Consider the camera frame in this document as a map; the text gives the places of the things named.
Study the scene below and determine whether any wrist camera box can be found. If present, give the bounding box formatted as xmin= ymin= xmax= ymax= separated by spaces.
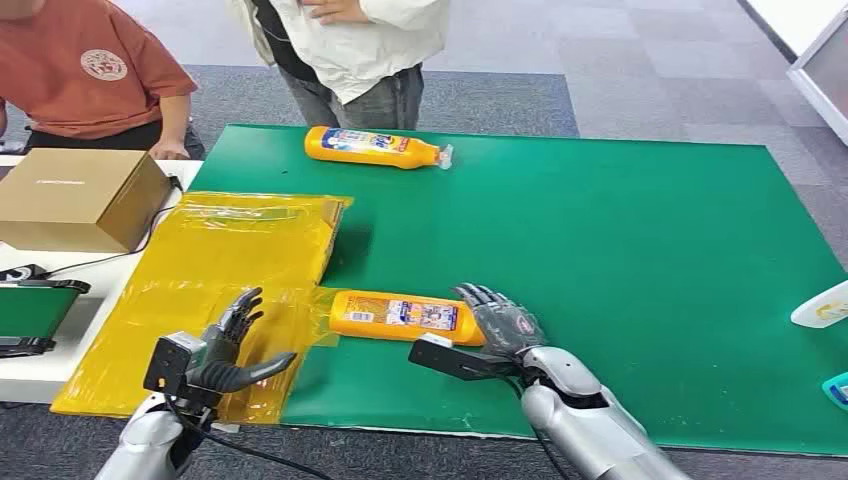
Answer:
xmin=408 ymin=334 xmax=525 ymax=384
xmin=143 ymin=332 xmax=208 ymax=400

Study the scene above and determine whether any person's left hand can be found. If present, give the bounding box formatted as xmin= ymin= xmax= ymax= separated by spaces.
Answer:
xmin=299 ymin=0 xmax=370 ymax=26
xmin=148 ymin=137 xmax=191 ymax=162

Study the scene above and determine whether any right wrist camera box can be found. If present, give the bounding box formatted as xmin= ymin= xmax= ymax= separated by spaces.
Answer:
xmin=408 ymin=334 xmax=525 ymax=384

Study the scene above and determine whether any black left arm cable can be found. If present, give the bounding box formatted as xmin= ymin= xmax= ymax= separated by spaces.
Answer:
xmin=165 ymin=396 xmax=334 ymax=480

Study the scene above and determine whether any small black device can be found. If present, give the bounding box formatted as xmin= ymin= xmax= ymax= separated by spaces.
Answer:
xmin=0 ymin=263 xmax=52 ymax=284

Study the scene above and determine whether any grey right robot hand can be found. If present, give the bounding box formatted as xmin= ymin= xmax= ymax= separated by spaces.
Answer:
xmin=452 ymin=283 xmax=548 ymax=362

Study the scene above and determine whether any thin black table cable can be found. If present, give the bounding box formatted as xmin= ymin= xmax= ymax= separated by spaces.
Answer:
xmin=39 ymin=175 xmax=185 ymax=280

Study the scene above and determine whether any teal plastic object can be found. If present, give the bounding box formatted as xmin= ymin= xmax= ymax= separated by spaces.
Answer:
xmin=822 ymin=372 xmax=848 ymax=413

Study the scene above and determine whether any white plastic bottle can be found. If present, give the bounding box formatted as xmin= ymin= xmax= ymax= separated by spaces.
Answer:
xmin=790 ymin=280 xmax=848 ymax=330

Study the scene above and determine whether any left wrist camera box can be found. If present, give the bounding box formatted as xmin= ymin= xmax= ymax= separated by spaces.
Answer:
xmin=143 ymin=332 xmax=208 ymax=400

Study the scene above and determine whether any brown cardboard box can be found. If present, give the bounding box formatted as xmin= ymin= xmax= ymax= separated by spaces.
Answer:
xmin=0 ymin=148 xmax=175 ymax=254

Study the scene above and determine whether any green table mat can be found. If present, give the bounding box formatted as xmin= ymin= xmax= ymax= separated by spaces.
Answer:
xmin=188 ymin=124 xmax=848 ymax=458

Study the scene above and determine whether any white framed panel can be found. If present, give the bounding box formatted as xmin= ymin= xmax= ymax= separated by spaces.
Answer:
xmin=786 ymin=6 xmax=848 ymax=147

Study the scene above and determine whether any person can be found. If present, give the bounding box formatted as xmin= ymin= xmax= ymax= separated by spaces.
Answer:
xmin=228 ymin=0 xmax=452 ymax=132
xmin=0 ymin=0 xmax=207 ymax=162

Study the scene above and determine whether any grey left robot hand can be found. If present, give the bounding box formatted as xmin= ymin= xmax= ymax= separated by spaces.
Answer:
xmin=187 ymin=286 xmax=297 ymax=405

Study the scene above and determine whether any orange detergent bottle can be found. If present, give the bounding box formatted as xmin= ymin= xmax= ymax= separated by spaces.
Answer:
xmin=304 ymin=125 xmax=455 ymax=172
xmin=329 ymin=290 xmax=487 ymax=348

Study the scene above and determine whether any white side table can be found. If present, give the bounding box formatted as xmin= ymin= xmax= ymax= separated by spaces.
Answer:
xmin=0 ymin=155 xmax=204 ymax=405

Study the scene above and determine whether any yellow plastic wrapped box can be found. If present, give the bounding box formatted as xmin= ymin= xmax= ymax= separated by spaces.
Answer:
xmin=51 ymin=192 xmax=354 ymax=425

